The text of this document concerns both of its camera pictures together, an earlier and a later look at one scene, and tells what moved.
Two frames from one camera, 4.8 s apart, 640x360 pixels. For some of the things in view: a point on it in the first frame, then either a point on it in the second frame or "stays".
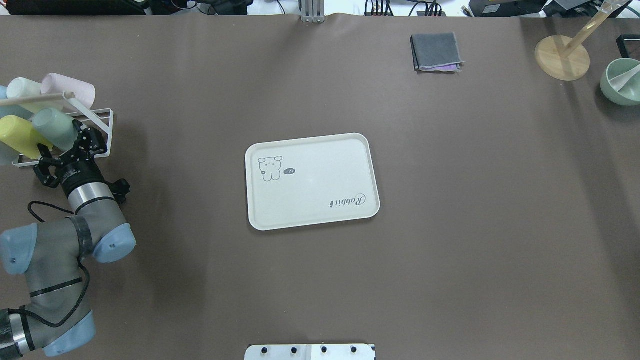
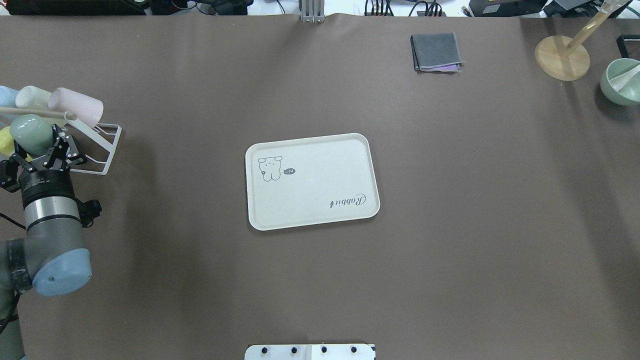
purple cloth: [450, 67] stays
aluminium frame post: [312, 11] stays
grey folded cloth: [432, 50] stays
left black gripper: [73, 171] → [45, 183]
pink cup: [54, 83] → [86, 109]
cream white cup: [20, 87] → [32, 98]
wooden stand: [569, 61] stays
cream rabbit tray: [311, 181] stays
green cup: [58, 129] → [33, 134]
